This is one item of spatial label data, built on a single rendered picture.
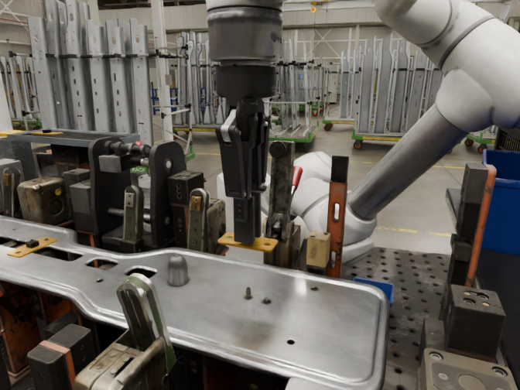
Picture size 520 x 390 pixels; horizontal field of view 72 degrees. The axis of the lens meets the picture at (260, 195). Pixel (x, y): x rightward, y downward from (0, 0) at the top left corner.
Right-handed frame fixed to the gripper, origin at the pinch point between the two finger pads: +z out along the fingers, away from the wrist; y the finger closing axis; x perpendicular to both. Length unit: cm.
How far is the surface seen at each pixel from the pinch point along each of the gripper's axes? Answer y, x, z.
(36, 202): 11, 60, 9
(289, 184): 14.1, -1.8, -1.0
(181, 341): -11.9, 4.3, 13.6
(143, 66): 348, 294, -31
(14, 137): 26, 85, -2
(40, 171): 165, 266, 58
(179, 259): -0.7, 11.6, 8.9
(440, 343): -0.6, -26.7, 13.2
